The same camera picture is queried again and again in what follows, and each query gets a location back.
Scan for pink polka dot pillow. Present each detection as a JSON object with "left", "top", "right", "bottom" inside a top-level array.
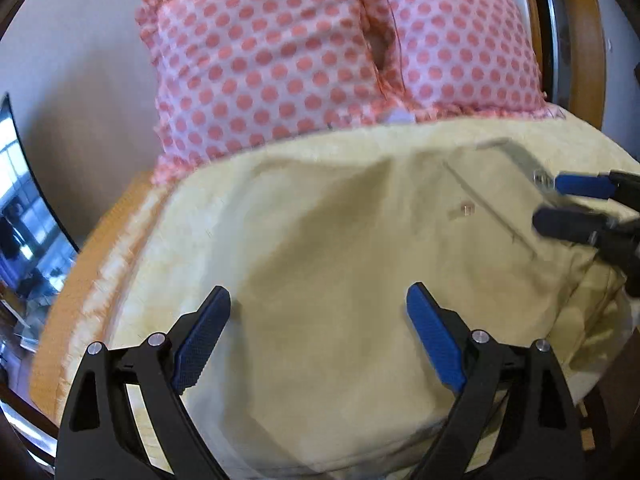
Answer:
[{"left": 361, "top": 0, "right": 563, "bottom": 122}]

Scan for yellow patterned bed cover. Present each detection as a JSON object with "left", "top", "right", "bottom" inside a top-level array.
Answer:
[{"left": 29, "top": 102, "right": 640, "bottom": 480}]

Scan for flat screen television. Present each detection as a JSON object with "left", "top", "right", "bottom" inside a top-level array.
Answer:
[{"left": 0, "top": 96, "right": 78, "bottom": 307}]

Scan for wooden door frame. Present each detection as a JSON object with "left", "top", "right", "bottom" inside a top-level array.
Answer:
[{"left": 515, "top": 0, "right": 606, "bottom": 129}]

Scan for beige khaki pants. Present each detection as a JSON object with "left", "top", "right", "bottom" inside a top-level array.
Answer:
[{"left": 164, "top": 136, "right": 632, "bottom": 476}]

